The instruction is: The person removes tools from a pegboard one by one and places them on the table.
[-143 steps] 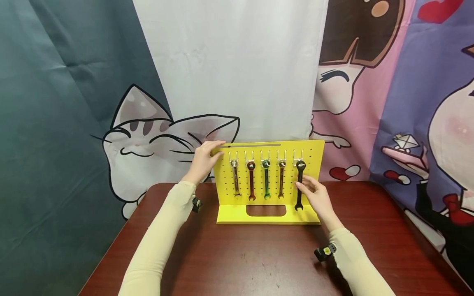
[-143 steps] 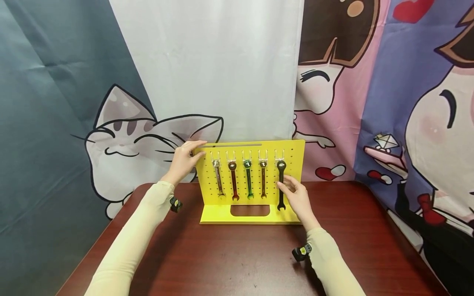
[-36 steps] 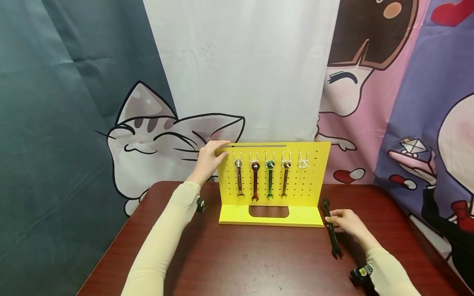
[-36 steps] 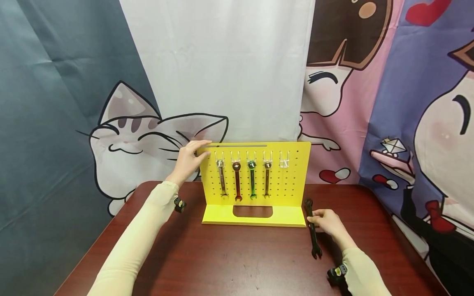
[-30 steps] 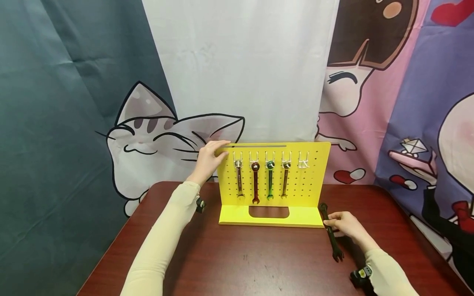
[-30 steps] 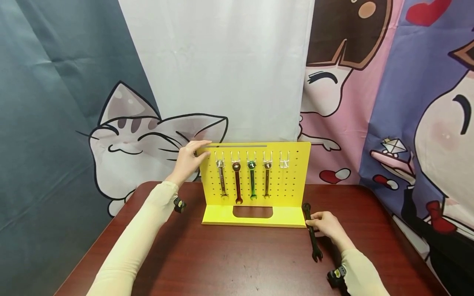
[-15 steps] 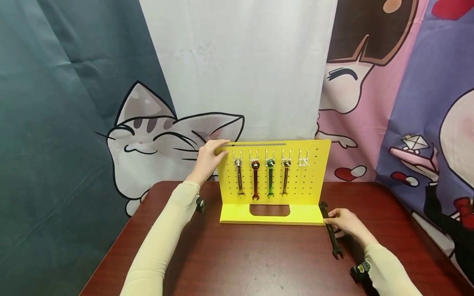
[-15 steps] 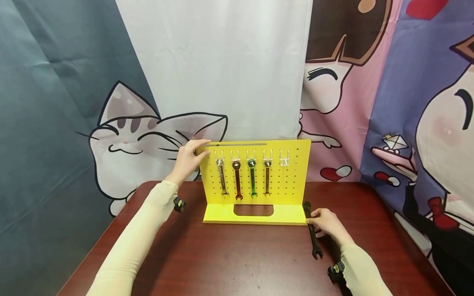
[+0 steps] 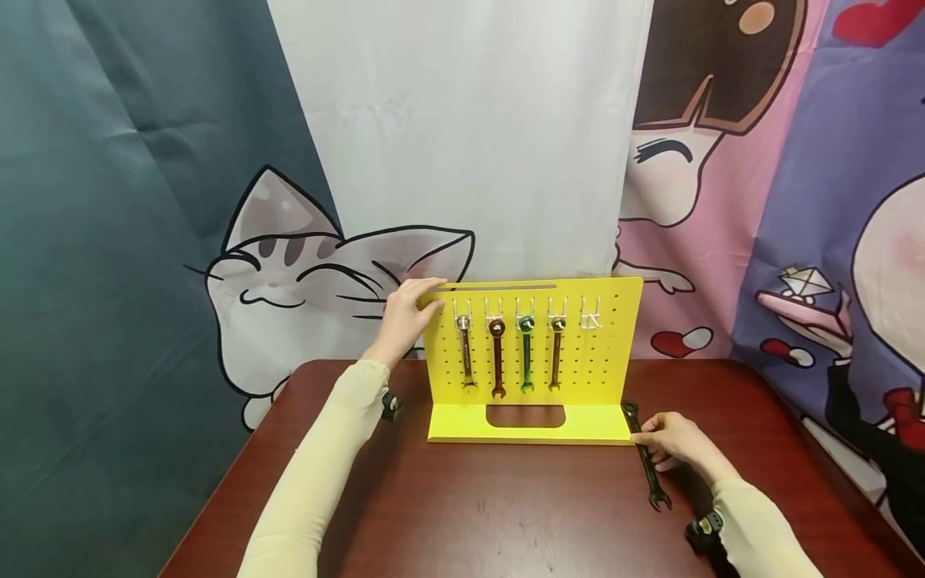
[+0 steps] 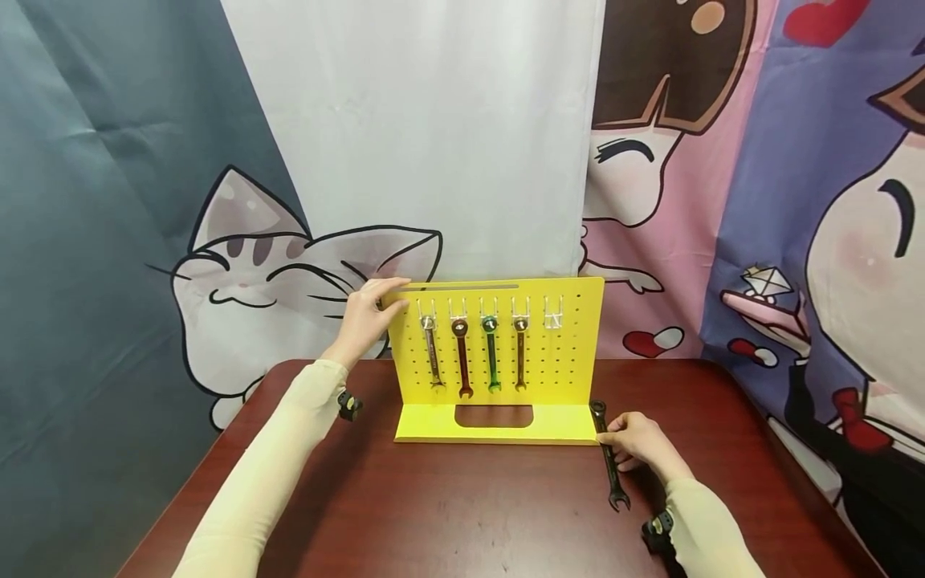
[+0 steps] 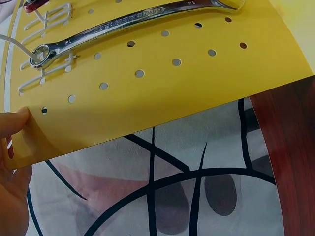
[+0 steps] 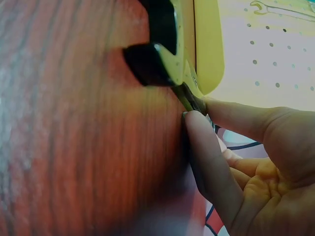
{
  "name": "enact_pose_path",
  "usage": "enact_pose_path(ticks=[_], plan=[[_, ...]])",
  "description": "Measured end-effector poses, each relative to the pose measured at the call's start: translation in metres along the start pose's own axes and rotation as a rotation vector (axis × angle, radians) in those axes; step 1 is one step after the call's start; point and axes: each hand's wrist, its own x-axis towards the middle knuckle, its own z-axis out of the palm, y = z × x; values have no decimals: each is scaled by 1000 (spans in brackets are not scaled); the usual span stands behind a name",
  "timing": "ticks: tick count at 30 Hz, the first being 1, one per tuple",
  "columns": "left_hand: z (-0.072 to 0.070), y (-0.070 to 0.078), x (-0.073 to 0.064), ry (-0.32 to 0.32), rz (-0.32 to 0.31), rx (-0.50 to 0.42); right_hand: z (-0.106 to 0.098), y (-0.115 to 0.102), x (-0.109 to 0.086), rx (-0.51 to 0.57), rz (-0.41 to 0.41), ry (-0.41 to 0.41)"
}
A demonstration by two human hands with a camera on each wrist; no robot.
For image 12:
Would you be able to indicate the person's right fingers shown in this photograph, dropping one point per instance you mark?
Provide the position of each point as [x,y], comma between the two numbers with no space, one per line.
[237,164]

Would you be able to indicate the person's right hand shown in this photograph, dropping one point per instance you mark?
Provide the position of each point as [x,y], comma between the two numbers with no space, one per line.
[283,186]

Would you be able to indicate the person's right thumb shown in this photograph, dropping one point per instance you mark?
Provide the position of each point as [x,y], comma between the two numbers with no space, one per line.
[236,115]

